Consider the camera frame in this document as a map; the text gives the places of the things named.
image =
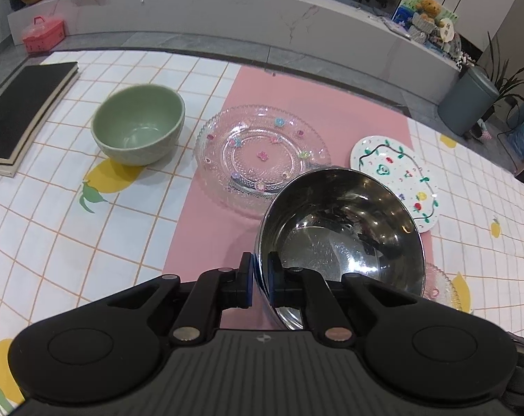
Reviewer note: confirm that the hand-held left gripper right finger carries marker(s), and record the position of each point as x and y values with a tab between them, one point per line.
274	290

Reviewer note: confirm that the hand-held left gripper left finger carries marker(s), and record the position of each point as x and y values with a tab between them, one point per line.
246	281

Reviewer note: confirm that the orange-sided steel bowl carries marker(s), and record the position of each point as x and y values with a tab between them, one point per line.
353	208

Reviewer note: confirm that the small glass plate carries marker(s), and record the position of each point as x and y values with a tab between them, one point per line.
442	288

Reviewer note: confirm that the white painted ceramic plate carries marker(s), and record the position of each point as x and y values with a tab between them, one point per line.
400	169

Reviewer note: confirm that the pale green ceramic bowl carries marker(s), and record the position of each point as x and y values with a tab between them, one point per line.
136	117

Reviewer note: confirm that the pink placemat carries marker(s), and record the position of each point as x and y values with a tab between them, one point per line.
210	234

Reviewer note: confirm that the large flower-dotted glass plate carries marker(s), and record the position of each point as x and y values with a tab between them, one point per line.
244	160

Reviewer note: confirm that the lemon-print checked tablecloth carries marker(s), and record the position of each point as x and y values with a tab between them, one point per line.
49	242

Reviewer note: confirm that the white marble media bench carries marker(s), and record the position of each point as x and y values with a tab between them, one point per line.
244	17

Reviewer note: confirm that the grey trash bin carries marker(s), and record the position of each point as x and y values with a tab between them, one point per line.
465	99

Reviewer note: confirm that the black book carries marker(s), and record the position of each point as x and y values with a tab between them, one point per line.
23	108

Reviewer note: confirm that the green leafy floor plant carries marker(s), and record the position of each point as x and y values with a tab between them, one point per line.
504	80

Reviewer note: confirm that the colourful picture poster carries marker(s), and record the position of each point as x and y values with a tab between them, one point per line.
407	2

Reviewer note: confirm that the brown teddy bear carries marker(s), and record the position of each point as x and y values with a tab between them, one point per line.
429	8

